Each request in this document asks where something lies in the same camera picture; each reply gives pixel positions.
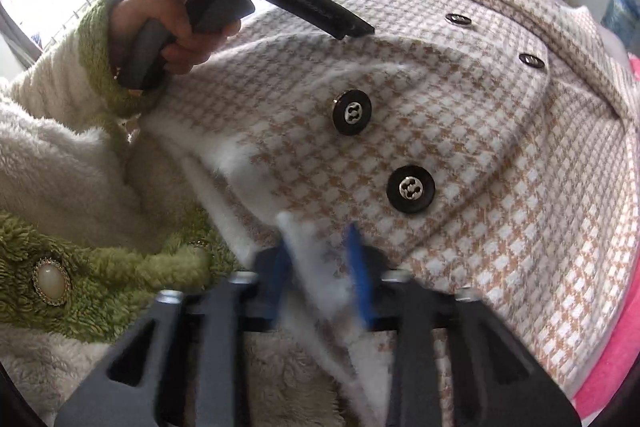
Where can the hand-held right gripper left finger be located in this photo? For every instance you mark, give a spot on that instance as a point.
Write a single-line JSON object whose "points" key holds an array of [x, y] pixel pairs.
{"points": [[272, 279]]}

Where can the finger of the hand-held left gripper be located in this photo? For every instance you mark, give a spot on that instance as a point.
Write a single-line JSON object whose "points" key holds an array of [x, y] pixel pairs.
{"points": [[315, 4]]}

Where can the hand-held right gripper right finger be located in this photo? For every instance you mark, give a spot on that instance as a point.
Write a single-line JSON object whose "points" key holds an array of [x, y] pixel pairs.
{"points": [[361, 277]]}

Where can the beige houndstooth coat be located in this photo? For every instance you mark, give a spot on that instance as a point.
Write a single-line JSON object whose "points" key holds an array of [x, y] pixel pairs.
{"points": [[450, 107]]}

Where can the person's left forearm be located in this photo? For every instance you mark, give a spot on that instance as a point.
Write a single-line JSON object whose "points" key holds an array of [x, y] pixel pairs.
{"points": [[60, 72]]}

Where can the person's left hand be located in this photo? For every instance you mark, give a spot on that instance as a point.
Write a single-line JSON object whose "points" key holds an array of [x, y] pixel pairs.
{"points": [[160, 7]]}

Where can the person's white fluffy robe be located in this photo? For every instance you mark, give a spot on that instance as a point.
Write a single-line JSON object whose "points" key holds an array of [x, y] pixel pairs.
{"points": [[75, 187]]}

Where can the pink floral blanket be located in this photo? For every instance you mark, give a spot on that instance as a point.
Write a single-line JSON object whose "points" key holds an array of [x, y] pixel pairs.
{"points": [[610, 357]]}

